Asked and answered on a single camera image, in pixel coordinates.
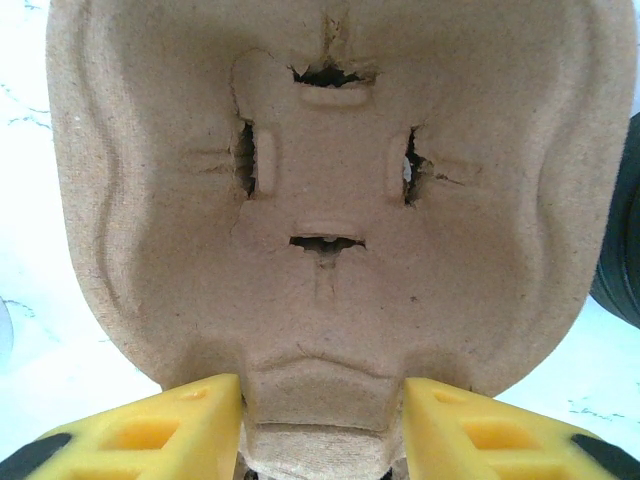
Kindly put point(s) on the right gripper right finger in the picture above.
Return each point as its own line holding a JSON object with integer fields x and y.
{"x": 435, "y": 425}

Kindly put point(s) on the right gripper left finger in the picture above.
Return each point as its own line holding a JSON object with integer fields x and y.
{"x": 210, "y": 415}

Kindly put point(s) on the pulp cup carrier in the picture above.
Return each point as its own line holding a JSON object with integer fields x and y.
{"x": 330, "y": 175}

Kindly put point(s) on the black paper coffee cup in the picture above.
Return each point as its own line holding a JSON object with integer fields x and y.
{"x": 625, "y": 210}

